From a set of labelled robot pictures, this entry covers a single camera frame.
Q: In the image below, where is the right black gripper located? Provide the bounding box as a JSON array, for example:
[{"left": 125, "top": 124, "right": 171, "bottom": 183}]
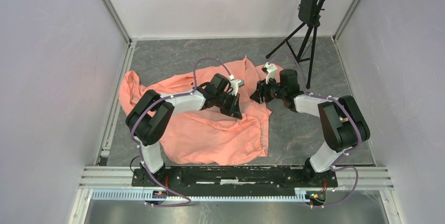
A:
[{"left": 249, "top": 74, "right": 286, "bottom": 104}]

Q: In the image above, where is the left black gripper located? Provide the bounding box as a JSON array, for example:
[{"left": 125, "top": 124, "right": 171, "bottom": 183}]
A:
[{"left": 214, "top": 91, "right": 242, "bottom": 120}]

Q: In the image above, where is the salmon pink jacket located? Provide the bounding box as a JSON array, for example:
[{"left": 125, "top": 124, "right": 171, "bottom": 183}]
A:
[{"left": 118, "top": 55, "right": 284, "bottom": 166}]

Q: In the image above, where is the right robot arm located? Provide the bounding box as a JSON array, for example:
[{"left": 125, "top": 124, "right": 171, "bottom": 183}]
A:
[{"left": 250, "top": 63, "right": 370, "bottom": 186}]

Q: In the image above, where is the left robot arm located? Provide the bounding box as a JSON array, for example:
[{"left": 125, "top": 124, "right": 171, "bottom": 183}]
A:
[{"left": 125, "top": 73, "right": 244, "bottom": 186}]

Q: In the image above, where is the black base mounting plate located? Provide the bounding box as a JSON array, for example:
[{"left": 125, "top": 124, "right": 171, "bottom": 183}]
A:
[{"left": 131, "top": 165, "right": 338, "bottom": 197}]

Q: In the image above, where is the black music stand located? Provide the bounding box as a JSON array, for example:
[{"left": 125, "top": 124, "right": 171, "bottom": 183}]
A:
[{"left": 266, "top": 0, "right": 326, "bottom": 88}]

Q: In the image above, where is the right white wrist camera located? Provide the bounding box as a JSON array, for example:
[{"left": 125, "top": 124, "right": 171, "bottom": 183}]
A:
[{"left": 261, "top": 62, "right": 278, "bottom": 84}]

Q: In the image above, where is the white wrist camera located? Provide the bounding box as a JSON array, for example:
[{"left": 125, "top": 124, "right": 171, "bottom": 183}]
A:
[
  {"left": 227, "top": 74, "right": 245, "bottom": 96},
  {"left": 261, "top": 62, "right": 278, "bottom": 84}
]

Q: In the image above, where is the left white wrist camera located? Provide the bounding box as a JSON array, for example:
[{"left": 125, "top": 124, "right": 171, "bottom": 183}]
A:
[{"left": 227, "top": 74, "right": 245, "bottom": 96}]

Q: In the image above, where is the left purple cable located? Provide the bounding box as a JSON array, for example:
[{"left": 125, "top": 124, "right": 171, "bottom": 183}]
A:
[{"left": 130, "top": 57, "right": 234, "bottom": 208}]

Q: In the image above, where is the purple cable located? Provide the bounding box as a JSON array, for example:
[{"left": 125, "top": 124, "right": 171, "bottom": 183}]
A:
[
  {"left": 130, "top": 57, "right": 234, "bottom": 208},
  {"left": 268, "top": 54, "right": 363, "bottom": 209}
]

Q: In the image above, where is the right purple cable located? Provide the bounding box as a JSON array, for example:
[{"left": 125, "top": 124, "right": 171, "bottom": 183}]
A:
[{"left": 268, "top": 54, "right": 363, "bottom": 209}]

